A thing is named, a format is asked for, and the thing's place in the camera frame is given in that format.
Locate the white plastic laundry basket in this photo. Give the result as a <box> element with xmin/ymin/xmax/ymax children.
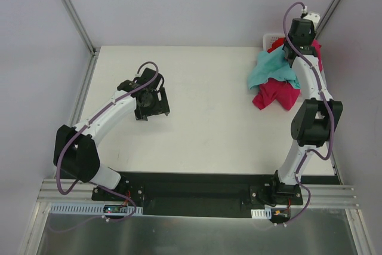
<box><xmin>262</xmin><ymin>33</ymin><xmax>285</xmax><ymax>51</ymax></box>

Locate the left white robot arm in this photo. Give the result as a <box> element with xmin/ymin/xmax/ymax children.
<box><xmin>53</xmin><ymin>62</ymin><xmax>170</xmax><ymax>201</ymax></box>

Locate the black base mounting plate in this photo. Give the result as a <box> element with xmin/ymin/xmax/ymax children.
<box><xmin>91</xmin><ymin>171</ymin><xmax>304</xmax><ymax>216</ymax></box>

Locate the magenta t shirt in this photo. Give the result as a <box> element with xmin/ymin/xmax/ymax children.
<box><xmin>252</xmin><ymin>37</ymin><xmax>324</xmax><ymax>111</ymax></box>

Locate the right white cable duct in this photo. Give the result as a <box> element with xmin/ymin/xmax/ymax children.
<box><xmin>251</xmin><ymin>208</ymin><xmax>272</xmax><ymax>220</ymax></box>

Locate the left white cable duct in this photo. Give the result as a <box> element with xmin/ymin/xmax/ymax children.
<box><xmin>50</xmin><ymin>203</ymin><xmax>143</xmax><ymax>216</ymax></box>

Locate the white cable duct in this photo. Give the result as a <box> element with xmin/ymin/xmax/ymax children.
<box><xmin>50</xmin><ymin>203</ymin><xmax>143</xmax><ymax>216</ymax></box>
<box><xmin>251</xmin><ymin>208</ymin><xmax>272</xmax><ymax>220</ymax></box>

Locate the teal t shirt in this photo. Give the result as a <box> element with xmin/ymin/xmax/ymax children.
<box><xmin>247</xmin><ymin>47</ymin><xmax>300</xmax><ymax>90</ymax></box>

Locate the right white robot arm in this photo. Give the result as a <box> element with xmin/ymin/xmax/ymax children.
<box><xmin>269</xmin><ymin>12</ymin><xmax>343</xmax><ymax>205</ymax></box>

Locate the aluminium frame rail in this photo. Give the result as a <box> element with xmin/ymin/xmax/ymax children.
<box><xmin>37</xmin><ymin>179</ymin><xmax>361</xmax><ymax>209</ymax></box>

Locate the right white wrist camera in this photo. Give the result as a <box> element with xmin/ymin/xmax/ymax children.
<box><xmin>301</xmin><ymin>11</ymin><xmax>321</xmax><ymax>28</ymax></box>

